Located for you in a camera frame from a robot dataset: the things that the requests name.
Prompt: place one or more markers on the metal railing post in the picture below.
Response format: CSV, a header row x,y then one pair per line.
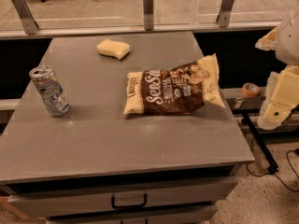
x,y
224,15
29,25
148,14

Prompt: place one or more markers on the black table leg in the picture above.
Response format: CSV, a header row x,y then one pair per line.
x,y
273,166

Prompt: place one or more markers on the right metal railing post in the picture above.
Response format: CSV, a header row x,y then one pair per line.
x,y
224,15

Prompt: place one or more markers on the upper grey drawer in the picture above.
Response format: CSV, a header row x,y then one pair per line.
x,y
83,201

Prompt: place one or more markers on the left metal railing post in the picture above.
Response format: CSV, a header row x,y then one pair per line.
x,y
29,25

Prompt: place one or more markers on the orange tape roll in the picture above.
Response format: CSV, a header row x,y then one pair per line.
x,y
250,90

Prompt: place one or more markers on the yellow sponge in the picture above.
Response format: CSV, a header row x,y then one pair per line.
x,y
112,48

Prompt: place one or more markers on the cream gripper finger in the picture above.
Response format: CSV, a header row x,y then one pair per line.
x,y
268,41
281,97

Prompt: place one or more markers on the silver drink can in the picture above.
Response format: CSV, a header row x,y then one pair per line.
x,y
50,89

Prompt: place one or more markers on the grey drawer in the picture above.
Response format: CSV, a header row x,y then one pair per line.
x,y
83,201
182,215

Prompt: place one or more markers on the black drawer handle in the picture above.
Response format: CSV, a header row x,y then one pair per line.
x,y
128,201

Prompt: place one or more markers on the brown chip bag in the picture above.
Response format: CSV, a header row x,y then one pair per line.
x,y
180,91

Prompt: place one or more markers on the lower grey drawer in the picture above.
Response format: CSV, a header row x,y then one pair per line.
x,y
182,215

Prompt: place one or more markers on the middle metal railing post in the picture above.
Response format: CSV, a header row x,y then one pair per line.
x,y
148,14

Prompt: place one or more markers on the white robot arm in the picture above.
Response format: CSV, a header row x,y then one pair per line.
x,y
287,45

